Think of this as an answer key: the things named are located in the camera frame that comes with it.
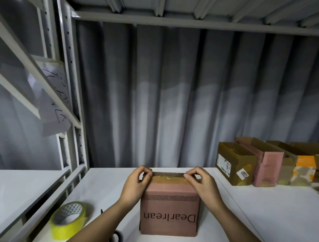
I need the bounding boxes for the person's left hand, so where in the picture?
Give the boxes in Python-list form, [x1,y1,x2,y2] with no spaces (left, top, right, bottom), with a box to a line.
[118,165,154,208]

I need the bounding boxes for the person's right hand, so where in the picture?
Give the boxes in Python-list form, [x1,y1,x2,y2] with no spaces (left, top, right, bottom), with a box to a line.
[183,166,226,213]

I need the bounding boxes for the brown box with 7020 sticker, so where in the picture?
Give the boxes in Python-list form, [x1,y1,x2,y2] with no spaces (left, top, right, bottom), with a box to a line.
[215,141,259,186]

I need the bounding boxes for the pink lettered cardboard box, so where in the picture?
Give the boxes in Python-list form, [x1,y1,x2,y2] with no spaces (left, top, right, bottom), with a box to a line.
[139,172,202,237]
[235,137,285,188]

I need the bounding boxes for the black scissors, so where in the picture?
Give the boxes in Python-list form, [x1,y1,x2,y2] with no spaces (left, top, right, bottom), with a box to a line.
[99,208,124,242]

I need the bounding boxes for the yellow tape roll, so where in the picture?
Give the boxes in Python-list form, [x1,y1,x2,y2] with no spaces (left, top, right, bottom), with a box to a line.
[49,200,87,241]

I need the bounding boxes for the small brown labelled carton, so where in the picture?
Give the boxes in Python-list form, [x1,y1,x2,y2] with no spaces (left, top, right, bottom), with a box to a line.
[266,140,298,186]

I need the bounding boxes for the printed brown cardboard box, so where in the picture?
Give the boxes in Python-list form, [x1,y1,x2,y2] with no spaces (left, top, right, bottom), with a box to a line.
[290,142,319,183]

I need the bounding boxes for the person's left forearm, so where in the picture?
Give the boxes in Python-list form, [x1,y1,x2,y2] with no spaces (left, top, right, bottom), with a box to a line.
[67,198,136,242]

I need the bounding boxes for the handwritten paper sheet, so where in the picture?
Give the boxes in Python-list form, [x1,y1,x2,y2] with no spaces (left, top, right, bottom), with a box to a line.
[39,89,74,138]
[32,54,71,116]

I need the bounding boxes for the white metal shelf rack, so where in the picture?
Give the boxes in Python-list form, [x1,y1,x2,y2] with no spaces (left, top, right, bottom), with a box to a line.
[0,0,90,242]

